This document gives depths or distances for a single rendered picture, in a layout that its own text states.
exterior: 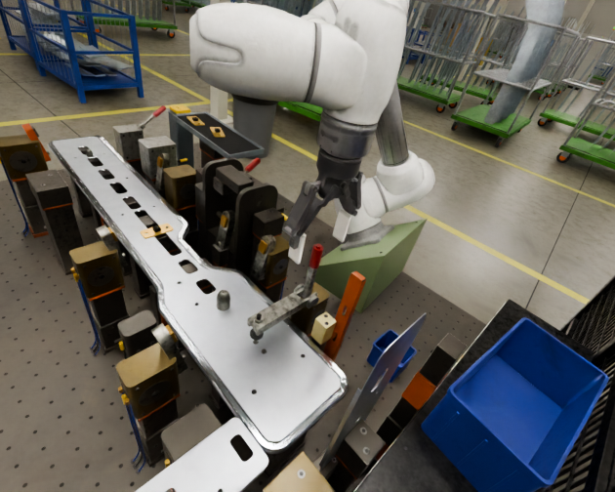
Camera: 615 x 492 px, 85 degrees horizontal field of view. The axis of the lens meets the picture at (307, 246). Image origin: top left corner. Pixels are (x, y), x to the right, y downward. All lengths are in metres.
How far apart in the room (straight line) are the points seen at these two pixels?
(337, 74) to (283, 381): 0.55
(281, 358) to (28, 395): 0.67
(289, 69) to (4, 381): 1.04
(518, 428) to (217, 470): 0.56
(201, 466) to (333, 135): 0.56
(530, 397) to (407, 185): 0.77
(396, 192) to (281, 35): 0.93
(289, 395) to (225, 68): 0.57
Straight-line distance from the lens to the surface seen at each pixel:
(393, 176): 1.29
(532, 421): 0.87
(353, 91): 0.51
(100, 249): 0.95
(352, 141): 0.54
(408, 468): 0.69
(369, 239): 1.32
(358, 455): 0.61
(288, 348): 0.77
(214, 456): 0.67
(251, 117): 3.71
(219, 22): 0.50
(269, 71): 0.49
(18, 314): 1.35
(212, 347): 0.76
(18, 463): 1.08
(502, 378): 0.90
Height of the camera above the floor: 1.63
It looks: 37 degrees down
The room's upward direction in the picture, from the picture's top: 13 degrees clockwise
